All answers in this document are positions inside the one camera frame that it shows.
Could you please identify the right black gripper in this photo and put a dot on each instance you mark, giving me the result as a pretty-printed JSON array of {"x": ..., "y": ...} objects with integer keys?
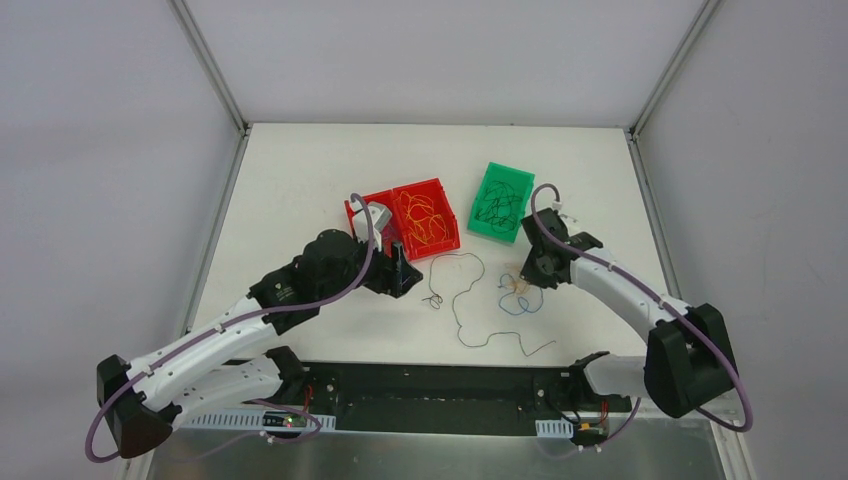
[{"x": 536, "y": 266}]

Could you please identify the red two-compartment plastic bin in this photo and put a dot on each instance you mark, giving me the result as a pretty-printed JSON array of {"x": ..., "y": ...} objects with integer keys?
[{"x": 423, "y": 219}]

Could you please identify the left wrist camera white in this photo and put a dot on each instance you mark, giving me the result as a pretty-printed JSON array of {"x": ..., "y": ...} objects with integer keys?
[{"x": 380, "y": 216}]

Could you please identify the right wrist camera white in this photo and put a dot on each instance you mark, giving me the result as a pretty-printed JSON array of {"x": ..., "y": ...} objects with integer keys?
[{"x": 571, "y": 222}]

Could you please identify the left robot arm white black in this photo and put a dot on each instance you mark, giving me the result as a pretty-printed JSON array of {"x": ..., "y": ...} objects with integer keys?
[{"x": 144, "y": 400}]

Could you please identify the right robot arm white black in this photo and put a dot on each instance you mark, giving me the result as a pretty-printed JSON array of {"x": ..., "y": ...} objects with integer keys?
[{"x": 688, "y": 360}]

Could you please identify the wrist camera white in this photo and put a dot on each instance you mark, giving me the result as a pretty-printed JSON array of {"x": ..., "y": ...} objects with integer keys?
[
  {"x": 571, "y": 222},
  {"x": 380, "y": 216}
]

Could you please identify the green plastic bin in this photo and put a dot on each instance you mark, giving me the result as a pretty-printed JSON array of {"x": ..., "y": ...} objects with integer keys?
[{"x": 500, "y": 202}]

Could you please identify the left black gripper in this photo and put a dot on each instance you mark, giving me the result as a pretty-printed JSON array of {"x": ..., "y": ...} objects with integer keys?
[{"x": 400, "y": 270}]

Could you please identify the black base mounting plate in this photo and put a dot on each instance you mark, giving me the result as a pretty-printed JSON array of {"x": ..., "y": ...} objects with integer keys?
[{"x": 441, "y": 399}]

